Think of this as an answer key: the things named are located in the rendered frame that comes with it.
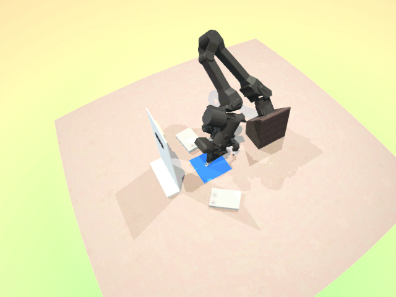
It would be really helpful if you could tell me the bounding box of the white flat rectangular block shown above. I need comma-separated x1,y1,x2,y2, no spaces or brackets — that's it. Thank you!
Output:
176,127,198,153
209,188,241,210

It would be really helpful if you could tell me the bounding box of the blue flat square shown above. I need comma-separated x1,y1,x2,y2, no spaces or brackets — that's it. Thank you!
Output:
190,153,232,184

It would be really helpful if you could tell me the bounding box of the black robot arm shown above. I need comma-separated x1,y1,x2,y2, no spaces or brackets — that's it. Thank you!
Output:
198,30,277,138

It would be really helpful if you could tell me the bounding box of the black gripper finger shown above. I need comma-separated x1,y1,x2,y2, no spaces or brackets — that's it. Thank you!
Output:
212,148,228,161
206,151,219,163

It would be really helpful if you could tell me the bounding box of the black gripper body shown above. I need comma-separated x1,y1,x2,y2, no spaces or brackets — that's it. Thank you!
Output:
194,127,239,153

